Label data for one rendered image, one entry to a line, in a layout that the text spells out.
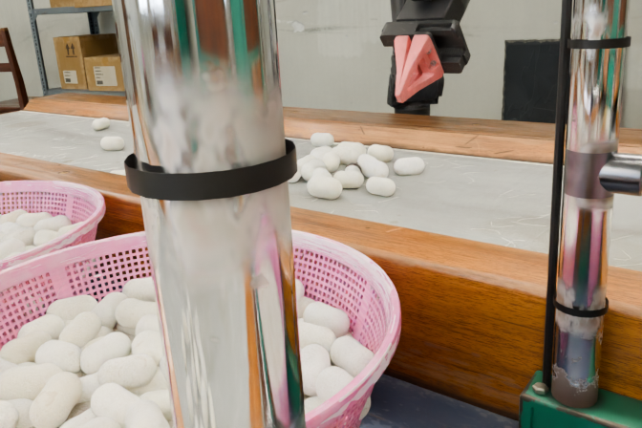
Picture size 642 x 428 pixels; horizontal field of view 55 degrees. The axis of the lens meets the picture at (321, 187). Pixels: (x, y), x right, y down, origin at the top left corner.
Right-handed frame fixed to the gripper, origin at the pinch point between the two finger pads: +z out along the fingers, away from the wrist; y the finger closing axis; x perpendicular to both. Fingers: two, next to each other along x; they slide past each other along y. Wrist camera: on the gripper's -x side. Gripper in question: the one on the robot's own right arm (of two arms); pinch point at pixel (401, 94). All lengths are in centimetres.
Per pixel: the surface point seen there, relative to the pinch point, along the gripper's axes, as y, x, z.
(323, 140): -11.3, 4.1, 5.2
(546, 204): 21.4, -2.0, 13.9
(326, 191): 3.0, -8.3, 19.6
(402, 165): 5.3, -1.4, 11.2
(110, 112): -65, 7, 2
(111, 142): -38.6, -5.1, 15.5
